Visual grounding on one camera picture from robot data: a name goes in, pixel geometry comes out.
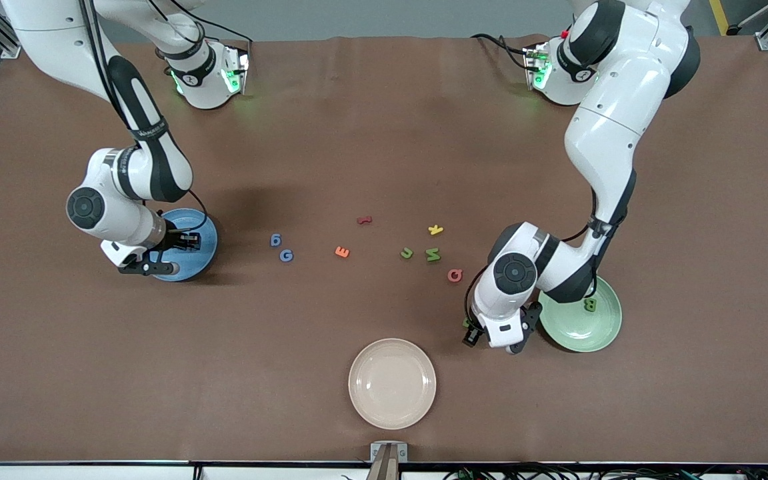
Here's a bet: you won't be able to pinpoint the blue plate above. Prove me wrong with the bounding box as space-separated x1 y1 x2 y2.
147 208 219 283

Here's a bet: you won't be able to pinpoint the green plate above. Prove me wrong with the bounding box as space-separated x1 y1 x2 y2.
539 277 623 353

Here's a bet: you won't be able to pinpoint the beige plate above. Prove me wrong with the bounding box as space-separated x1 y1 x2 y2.
348 338 437 430

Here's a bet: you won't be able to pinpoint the right base connector box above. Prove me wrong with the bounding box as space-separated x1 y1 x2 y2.
221 43 250 94

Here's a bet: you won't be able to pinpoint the base connector box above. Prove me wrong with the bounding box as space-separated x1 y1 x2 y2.
524 43 551 91
221 43 250 94

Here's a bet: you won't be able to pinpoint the brown table cover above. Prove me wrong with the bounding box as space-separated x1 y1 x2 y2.
0 33 768 464

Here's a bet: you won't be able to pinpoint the left base connector box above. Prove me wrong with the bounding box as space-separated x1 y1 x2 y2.
524 43 551 91

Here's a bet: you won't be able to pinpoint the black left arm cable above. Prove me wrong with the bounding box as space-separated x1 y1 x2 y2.
465 190 599 329

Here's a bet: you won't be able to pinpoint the tangled black cables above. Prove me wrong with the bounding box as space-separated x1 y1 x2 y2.
444 460 768 480

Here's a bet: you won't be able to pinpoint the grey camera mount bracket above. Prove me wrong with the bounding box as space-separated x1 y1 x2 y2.
371 441 409 480

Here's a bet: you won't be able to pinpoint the black right base cable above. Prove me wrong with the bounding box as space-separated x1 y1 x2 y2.
177 7 255 55

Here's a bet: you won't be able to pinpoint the black base cable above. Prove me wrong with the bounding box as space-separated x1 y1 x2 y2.
471 33 531 71
177 7 255 55

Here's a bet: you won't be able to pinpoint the white table edge rail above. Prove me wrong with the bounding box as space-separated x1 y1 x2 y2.
0 462 768 480

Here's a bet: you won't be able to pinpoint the black left base cable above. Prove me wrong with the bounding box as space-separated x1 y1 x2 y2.
471 33 531 71

